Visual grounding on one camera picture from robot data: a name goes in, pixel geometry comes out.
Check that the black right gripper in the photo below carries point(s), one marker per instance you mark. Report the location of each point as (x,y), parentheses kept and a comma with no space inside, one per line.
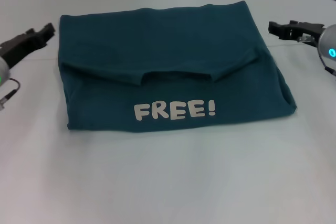
(309,32)

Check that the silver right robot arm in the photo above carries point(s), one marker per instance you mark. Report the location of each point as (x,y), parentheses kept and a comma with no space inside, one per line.
(328,48)

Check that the silver elbow plug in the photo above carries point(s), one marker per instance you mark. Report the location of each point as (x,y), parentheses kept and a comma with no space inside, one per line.
(2,103)
(304,38)

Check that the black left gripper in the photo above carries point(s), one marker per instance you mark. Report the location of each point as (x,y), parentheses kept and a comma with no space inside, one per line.
(15,51)

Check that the blue shirt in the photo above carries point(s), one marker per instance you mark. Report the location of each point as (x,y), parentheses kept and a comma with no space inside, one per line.
(162,77)

